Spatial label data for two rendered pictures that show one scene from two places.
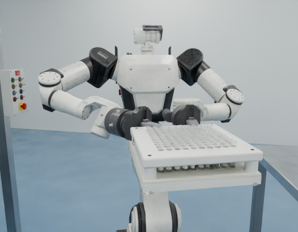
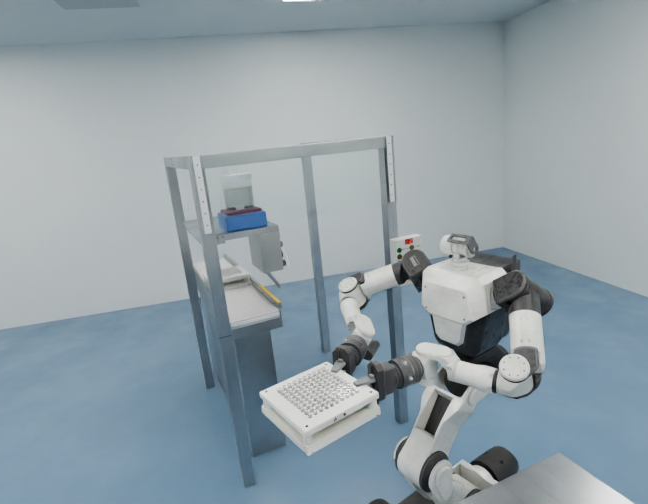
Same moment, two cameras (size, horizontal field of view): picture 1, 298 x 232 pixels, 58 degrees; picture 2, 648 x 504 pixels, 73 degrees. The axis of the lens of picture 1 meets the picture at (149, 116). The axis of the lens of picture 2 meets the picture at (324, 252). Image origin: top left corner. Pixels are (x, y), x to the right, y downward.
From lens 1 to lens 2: 124 cm
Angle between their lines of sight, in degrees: 63
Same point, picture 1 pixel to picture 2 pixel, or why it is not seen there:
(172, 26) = not seen: outside the picture
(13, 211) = not seen: hidden behind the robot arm
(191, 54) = (510, 281)
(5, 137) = (392, 304)
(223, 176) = (289, 432)
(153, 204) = (414, 445)
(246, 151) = (300, 424)
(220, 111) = (474, 380)
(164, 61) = (461, 286)
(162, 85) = (457, 315)
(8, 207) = not seen: hidden behind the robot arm
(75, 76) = (376, 282)
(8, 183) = (394, 350)
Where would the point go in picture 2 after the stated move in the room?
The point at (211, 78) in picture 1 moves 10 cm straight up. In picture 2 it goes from (513, 327) to (513, 295)
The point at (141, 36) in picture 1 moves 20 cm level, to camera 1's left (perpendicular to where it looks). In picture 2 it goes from (446, 248) to (411, 239)
